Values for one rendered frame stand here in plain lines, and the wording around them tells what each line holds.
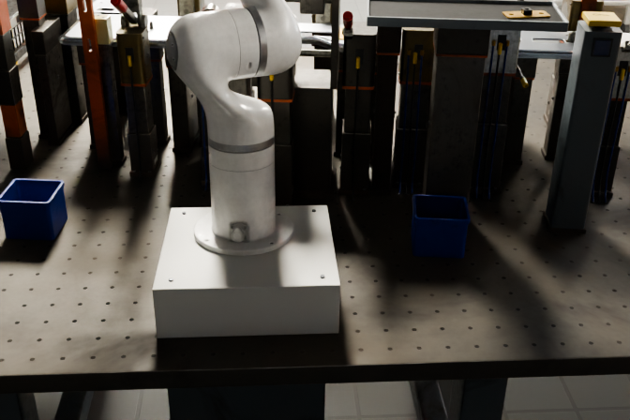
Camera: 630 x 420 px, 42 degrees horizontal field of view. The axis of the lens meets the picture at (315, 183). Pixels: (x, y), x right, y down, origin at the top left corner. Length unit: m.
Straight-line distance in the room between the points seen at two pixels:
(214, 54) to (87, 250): 0.55
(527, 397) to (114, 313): 1.31
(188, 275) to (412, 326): 0.40
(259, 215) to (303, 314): 0.20
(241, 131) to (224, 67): 0.12
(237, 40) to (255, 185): 0.26
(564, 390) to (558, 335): 0.98
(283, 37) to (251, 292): 0.43
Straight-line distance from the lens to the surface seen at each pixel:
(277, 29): 1.40
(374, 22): 1.54
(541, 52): 1.93
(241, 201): 1.47
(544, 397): 2.45
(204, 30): 1.36
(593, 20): 1.64
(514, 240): 1.76
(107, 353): 1.45
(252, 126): 1.42
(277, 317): 1.43
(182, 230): 1.58
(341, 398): 2.36
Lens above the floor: 1.61
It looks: 28 degrees down
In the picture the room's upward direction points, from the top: 1 degrees clockwise
